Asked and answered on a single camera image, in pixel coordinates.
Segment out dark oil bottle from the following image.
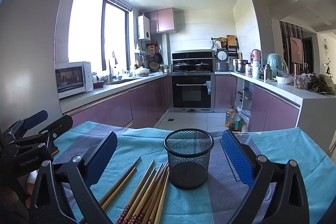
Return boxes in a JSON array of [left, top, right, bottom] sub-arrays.
[[229, 110, 241, 131]]

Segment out person's left hand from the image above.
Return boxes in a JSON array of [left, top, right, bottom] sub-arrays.
[[26, 170, 38, 195]]

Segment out pink upper cabinet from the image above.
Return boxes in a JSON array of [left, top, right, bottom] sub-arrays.
[[145, 8, 176, 34]]

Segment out black built-in oven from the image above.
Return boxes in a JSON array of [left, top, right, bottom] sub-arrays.
[[171, 73, 214, 111]]

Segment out teal purple tablecloth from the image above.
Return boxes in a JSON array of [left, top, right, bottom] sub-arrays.
[[50, 122, 335, 223]]

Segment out white rice cooker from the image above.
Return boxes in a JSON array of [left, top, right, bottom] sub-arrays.
[[216, 48, 229, 72]]

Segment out purple lower cabinets left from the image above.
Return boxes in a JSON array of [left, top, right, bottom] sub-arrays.
[[61, 74, 169, 128]]

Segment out yellow cooking oil bottle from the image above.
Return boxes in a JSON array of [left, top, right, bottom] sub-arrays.
[[225, 105, 235, 128]]

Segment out bamboo chopstick red end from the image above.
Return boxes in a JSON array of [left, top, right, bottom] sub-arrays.
[[117, 160, 155, 224]]

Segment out green leafy vegetables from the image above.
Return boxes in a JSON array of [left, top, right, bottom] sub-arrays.
[[307, 75, 335, 95]]

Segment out black range hood stove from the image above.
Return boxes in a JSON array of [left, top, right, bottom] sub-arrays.
[[171, 50, 215, 73]]

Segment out kitchen window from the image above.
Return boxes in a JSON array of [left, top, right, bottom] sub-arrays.
[[68, 0, 130, 72]]

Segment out purple lower cabinets right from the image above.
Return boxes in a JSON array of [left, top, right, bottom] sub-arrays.
[[215, 74, 299, 131]]

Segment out white water heater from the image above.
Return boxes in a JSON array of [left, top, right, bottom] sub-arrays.
[[137, 15, 150, 41]]

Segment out wooden cutting board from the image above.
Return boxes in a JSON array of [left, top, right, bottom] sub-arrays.
[[227, 35, 239, 48]]

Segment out black mesh utensil cup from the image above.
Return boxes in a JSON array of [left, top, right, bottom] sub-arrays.
[[163, 128, 214, 190]]

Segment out steel stock pot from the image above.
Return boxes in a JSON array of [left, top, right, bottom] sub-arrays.
[[234, 59, 248, 73]]

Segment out pink thermos kettle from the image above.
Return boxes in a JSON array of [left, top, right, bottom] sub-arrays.
[[251, 49, 261, 78]]

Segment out mint green air fryer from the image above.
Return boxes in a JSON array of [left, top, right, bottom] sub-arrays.
[[266, 53, 288, 77]]

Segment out grey refrigerator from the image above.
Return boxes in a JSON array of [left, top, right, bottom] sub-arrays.
[[1, 0, 62, 131]]

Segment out white microwave oven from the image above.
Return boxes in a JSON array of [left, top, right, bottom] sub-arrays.
[[55, 61, 93, 99]]

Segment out bamboo chopstick red floral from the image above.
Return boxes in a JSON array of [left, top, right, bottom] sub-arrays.
[[123, 164, 164, 223]]

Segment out pink wall picture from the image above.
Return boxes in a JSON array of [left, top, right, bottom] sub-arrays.
[[290, 37, 303, 64]]

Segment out purple cabinets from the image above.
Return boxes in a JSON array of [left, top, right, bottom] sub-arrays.
[[215, 74, 299, 131], [61, 74, 169, 128]]

